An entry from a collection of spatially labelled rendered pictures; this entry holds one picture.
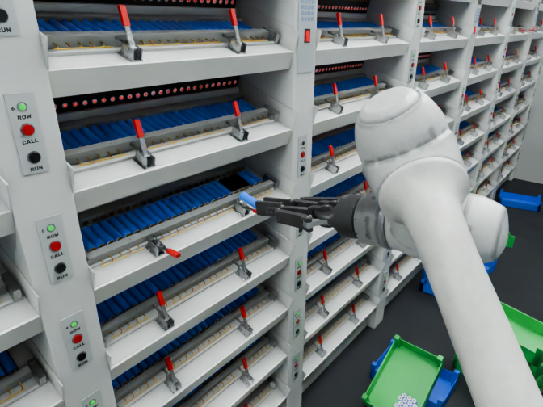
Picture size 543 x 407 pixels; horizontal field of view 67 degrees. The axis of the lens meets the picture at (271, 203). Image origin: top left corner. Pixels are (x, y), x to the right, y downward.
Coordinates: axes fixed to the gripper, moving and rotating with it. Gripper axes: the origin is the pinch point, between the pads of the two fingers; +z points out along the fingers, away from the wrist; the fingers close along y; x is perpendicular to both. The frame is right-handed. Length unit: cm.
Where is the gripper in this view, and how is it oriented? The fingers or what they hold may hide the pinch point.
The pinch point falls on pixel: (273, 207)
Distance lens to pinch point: 82.8
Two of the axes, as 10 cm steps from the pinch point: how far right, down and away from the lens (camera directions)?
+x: 1.4, 9.5, 2.8
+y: -6.5, 3.0, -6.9
